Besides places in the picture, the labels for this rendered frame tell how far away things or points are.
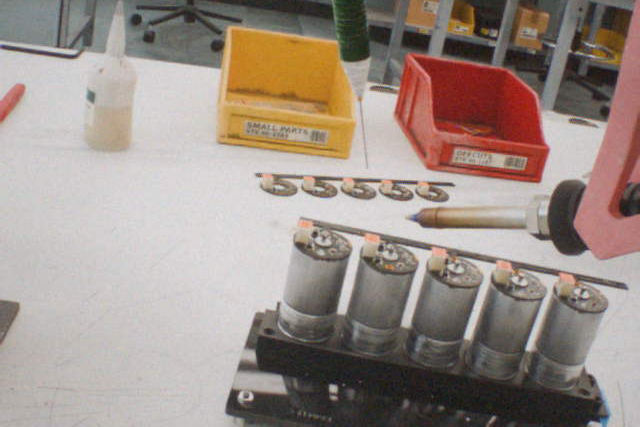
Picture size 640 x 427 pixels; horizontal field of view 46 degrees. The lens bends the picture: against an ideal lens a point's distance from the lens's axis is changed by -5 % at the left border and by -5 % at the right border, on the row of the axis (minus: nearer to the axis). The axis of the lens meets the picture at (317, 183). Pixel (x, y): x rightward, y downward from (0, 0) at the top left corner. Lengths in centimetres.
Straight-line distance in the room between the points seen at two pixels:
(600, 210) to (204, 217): 28
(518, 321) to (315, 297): 8
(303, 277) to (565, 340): 11
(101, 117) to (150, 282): 17
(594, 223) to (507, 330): 11
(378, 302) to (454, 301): 3
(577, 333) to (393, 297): 8
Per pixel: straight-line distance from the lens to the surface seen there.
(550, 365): 35
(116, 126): 54
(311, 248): 32
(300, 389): 33
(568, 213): 25
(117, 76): 53
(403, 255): 33
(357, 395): 33
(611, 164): 23
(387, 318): 33
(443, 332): 33
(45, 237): 43
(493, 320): 34
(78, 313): 37
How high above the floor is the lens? 96
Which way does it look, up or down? 23 degrees down
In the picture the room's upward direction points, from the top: 11 degrees clockwise
